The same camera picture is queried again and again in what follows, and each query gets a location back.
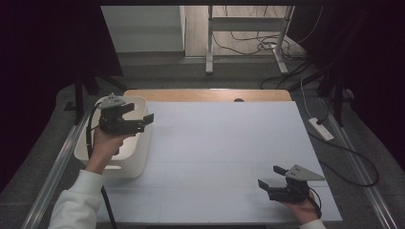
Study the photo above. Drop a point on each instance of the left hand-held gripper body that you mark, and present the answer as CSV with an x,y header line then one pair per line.
x,y
119,125

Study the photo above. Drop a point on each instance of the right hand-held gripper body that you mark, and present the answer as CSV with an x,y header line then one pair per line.
x,y
289,192

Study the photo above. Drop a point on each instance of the white plastic storage bin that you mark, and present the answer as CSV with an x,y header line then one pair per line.
x,y
133,152

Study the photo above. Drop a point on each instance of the person's right hand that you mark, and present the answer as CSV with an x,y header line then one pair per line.
x,y
301,211

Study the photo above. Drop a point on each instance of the person's left hand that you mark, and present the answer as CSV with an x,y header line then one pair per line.
x,y
103,149

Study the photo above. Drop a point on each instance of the black metal stand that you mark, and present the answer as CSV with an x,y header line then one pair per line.
x,y
338,95
79,95

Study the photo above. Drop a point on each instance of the white power strip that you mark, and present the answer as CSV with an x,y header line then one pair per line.
x,y
321,129

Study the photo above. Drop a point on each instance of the white board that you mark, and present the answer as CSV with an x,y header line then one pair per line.
x,y
207,165

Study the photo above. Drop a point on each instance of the wooden table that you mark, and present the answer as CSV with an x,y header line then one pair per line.
x,y
207,95

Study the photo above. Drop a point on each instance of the white cabinet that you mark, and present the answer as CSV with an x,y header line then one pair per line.
x,y
143,28

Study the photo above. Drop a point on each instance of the metal floor rail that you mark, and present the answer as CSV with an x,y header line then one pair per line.
x,y
51,178
366,187

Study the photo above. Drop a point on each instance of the white metal stand frame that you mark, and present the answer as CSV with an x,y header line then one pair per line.
x,y
245,24

